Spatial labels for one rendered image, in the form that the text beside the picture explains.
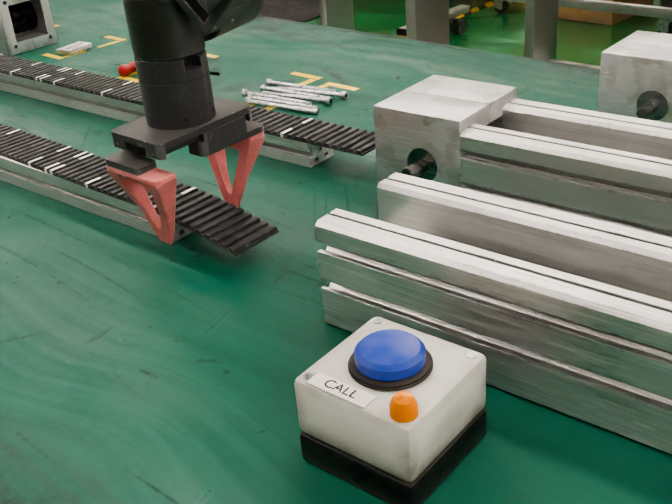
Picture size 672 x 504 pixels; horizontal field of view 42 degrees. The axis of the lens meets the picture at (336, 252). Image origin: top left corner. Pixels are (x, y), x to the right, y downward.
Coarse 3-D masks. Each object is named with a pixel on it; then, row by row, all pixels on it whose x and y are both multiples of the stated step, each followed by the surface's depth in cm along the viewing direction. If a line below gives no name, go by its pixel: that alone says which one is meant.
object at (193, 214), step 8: (208, 200) 77; (216, 200) 77; (224, 200) 77; (192, 208) 75; (200, 208) 76; (208, 208) 75; (216, 208) 76; (176, 216) 74; (184, 216) 74; (192, 216) 74; (200, 216) 75; (184, 224) 73
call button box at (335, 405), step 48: (432, 336) 51; (336, 384) 47; (384, 384) 47; (432, 384) 47; (480, 384) 49; (336, 432) 48; (384, 432) 45; (432, 432) 46; (480, 432) 51; (384, 480) 47; (432, 480) 47
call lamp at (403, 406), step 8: (400, 392) 45; (408, 392) 45; (392, 400) 44; (400, 400) 44; (408, 400) 44; (416, 400) 45; (392, 408) 44; (400, 408) 44; (408, 408) 44; (416, 408) 44; (392, 416) 44; (400, 416) 44; (408, 416) 44; (416, 416) 44
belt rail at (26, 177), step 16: (0, 160) 91; (0, 176) 93; (16, 176) 91; (32, 176) 88; (48, 176) 86; (48, 192) 88; (64, 192) 86; (80, 192) 84; (96, 192) 82; (80, 208) 85; (96, 208) 83; (112, 208) 82; (128, 208) 79; (128, 224) 81; (144, 224) 79; (176, 224) 77; (176, 240) 77
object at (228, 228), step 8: (240, 216) 74; (248, 216) 75; (256, 216) 75; (224, 224) 73; (232, 224) 74; (240, 224) 73; (248, 224) 74; (208, 232) 72; (216, 232) 72; (224, 232) 72; (232, 232) 72; (240, 232) 73; (216, 240) 71; (224, 240) 72
